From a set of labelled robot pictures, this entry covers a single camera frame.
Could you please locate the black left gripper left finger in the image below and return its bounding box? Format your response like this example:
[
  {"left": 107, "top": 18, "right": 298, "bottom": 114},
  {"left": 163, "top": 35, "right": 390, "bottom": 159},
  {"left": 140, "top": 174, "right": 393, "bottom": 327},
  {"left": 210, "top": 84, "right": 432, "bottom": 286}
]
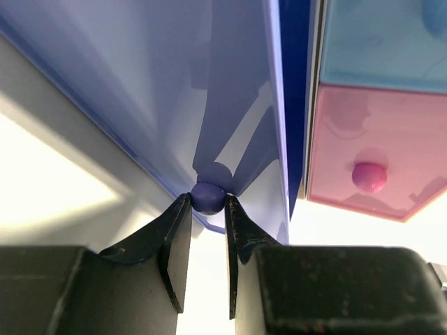
[{"left": 1, "top": 193, "right": 192, "bottom": 334}]

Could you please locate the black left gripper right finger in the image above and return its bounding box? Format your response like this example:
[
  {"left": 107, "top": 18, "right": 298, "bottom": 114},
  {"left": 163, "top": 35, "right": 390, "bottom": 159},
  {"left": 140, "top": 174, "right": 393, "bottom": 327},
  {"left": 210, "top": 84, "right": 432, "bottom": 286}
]
[{"left": 225, "top": 195, "right": 446, "bottom": 334}]

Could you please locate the pink drawer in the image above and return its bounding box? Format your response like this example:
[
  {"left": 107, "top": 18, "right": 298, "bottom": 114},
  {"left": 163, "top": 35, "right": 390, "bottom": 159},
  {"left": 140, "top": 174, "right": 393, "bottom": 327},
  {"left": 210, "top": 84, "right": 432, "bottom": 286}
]
[{"left": 308, "top": 85, "right": 446, "bottom": 222}]

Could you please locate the purple blue drawer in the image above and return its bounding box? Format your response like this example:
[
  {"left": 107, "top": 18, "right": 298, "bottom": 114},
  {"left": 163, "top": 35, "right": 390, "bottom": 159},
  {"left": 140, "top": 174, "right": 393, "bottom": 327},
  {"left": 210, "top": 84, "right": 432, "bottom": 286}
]
[{"left": 1, "top": 1, "right": 310, "bottom": 243}]

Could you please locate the light blue small drawer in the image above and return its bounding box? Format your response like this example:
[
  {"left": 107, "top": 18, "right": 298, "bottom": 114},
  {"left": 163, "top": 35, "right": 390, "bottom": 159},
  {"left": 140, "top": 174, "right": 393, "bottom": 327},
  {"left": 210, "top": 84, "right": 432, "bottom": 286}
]
[{"left": 320, "top": 1, "right": 446, "bottom": 94}]

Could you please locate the white drawer cabinet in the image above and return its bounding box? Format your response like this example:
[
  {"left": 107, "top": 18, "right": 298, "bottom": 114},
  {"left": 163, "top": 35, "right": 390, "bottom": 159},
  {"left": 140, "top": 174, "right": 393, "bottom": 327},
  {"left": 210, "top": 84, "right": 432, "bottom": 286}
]
[{"left": 300, "top": 0, "right": 327, "bottom": 199}]

